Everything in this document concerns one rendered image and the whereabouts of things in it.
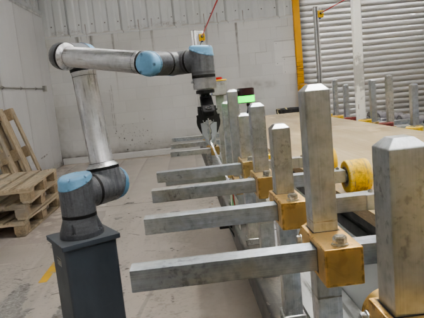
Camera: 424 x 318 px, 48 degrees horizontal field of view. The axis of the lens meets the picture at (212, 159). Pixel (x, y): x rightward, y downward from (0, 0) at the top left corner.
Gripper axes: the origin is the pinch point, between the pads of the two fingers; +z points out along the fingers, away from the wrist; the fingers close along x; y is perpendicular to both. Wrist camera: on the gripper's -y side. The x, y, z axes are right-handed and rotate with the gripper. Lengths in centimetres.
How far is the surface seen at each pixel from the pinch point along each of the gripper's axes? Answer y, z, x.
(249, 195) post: -42.5, 12.6, -7.7
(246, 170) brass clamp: -50, 4, -6
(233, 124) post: -17.5, -7.3, -7.4
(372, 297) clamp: -137, 2, -7
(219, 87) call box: 31.7, -20.5, -8.4
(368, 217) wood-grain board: -86, 10, -27
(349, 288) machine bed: -68, 34, -28
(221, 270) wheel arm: -121, 3, 7
